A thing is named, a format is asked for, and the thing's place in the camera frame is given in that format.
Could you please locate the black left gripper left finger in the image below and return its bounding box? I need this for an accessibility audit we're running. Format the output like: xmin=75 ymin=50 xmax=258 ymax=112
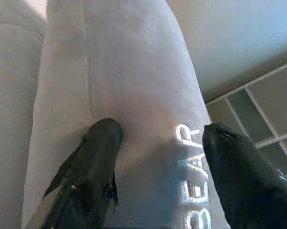
xmin=42 ymin=118 xmax=124 ymax=229

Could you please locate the grey pillow with white lettering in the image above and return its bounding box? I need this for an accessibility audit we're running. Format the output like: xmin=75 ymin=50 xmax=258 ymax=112
xmin=21 ymin=0 xmax=231 ymax=229

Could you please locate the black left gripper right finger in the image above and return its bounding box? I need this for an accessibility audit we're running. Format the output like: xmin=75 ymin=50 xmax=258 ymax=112
xmin=202 ymin=122 xmax=287 ymax=229

